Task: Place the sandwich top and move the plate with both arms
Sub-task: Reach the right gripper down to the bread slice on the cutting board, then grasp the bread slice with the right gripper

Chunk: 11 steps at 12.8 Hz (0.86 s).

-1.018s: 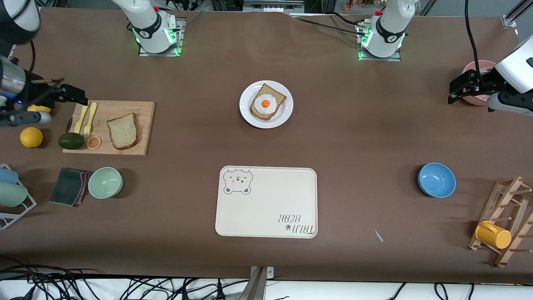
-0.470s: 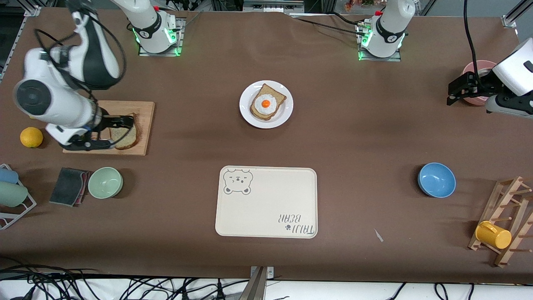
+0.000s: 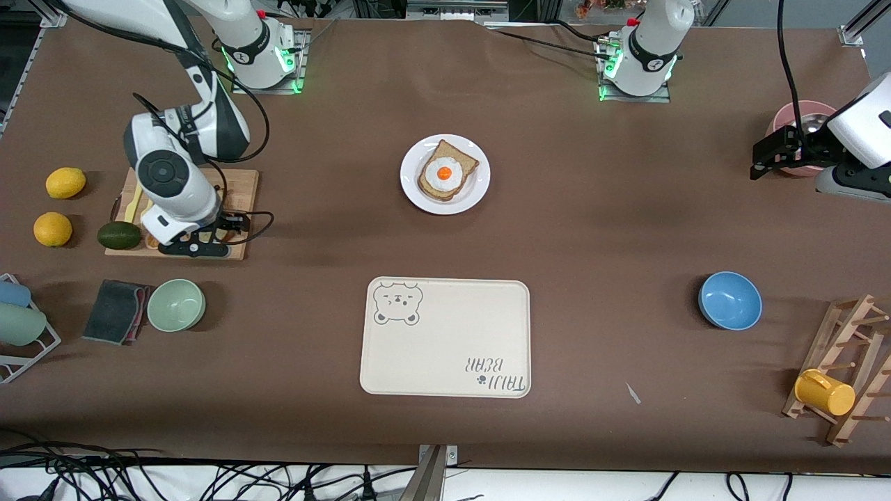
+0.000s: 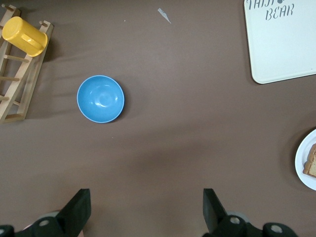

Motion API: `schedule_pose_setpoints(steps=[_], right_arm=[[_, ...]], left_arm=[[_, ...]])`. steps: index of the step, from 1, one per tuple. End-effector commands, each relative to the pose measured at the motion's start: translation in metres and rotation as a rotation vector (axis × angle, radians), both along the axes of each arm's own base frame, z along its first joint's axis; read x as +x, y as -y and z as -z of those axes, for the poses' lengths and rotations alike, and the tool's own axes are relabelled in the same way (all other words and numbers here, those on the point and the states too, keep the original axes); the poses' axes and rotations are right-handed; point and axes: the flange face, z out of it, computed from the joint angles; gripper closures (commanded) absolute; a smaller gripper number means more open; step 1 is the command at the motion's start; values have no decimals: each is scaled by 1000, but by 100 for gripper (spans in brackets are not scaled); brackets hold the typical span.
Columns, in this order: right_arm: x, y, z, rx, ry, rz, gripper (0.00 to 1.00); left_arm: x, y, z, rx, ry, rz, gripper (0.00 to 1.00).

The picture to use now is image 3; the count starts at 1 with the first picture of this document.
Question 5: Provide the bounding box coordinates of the white round plate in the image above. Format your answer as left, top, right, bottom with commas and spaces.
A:
400, 134, 491, 216

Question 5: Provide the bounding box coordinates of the pink bowl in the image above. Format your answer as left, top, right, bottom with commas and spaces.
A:
764, 100, 839, 177

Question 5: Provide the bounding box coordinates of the wooden cutting board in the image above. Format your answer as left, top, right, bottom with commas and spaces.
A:
104, 167, 260, 262

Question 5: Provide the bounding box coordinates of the dark green avocado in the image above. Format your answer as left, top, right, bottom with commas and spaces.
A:
97, 221, 143, 251

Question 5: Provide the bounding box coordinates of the light green bowl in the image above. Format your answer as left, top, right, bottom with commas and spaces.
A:
146, 278, 207, 333

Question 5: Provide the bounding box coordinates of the pink folded cloth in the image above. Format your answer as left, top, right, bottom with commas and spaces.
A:
132, 285, 152, 342

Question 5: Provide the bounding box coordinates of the dark grey folded cloth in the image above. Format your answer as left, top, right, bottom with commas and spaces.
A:
82, 279, 150, 346

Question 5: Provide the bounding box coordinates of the yellow lemon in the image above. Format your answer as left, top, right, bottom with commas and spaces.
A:
45, 167, 87, 200
33, 212, 73, 248

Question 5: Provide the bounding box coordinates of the blue bowl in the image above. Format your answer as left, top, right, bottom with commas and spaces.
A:
698, 271, 763, 331

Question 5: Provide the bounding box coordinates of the light blue cup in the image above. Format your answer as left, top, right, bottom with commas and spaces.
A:
0, 280, 32, 308

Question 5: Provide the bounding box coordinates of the pale green cup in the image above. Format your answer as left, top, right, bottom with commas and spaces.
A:
0, 303, 48, 347

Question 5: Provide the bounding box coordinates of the wooden peg rack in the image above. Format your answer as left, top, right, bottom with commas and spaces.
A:
782, 294, 891, 447

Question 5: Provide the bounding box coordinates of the fried egg toy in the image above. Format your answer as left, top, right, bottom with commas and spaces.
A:
425, 157, 465, 193

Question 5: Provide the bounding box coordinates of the cream bear print tray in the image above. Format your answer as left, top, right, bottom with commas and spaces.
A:
359, 277, 532, 399

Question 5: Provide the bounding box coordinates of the yellow mug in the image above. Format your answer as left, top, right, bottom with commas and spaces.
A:
794, 369, 856, 417

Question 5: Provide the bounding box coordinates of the grey background box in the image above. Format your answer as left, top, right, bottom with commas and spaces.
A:
406, 0, 510, 23

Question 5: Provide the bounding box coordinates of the aluminium frame profile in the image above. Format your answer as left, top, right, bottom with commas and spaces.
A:
0, 0, 68, 136
839, 0, 891, 48

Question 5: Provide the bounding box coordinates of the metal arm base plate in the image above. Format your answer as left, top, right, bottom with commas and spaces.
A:
596, 35, 672, 104
231, 28, 307, 95

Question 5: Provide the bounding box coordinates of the white wire rack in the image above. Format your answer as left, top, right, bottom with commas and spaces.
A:
0, 273, 62, 385

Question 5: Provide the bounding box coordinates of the black floor cable bundle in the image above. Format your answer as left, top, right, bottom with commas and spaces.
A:
0, 435, 418, 501

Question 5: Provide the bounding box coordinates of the black table cable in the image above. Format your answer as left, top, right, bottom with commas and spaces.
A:
487, 21, 620, 63

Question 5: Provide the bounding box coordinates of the metal table edge bracket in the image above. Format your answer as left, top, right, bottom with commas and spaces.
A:
416, 444, 460, 501

